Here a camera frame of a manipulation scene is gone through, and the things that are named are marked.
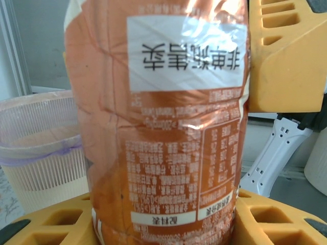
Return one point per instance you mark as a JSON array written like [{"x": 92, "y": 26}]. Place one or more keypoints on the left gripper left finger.
[{"x": 51, "y": 229}]

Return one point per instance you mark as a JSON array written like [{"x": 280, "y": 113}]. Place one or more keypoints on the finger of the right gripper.
[{"x": 288, "y": 76}]

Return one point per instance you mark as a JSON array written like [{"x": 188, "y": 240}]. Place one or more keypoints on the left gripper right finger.
[{"x": 281, "y": 224}]

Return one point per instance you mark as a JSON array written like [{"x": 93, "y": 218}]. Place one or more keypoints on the beige mesh waste bin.
[{"x": 38, "y": 183}]

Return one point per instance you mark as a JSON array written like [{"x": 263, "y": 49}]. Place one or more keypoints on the pink waste basket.
[{"x": 38, "y": 143}]

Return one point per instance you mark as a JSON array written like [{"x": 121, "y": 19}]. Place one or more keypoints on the orange snack packet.
[{"x": 153, "y": 127}]

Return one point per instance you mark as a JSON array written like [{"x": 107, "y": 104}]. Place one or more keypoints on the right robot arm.
[{"x": 276, "y": 153}]

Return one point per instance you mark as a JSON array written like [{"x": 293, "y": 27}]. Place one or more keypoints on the floral table cloth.
[{"x": 7, "y": 204}]

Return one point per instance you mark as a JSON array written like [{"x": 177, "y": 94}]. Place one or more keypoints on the right aluminium frame post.
[{"x": 12, "y": 51}]

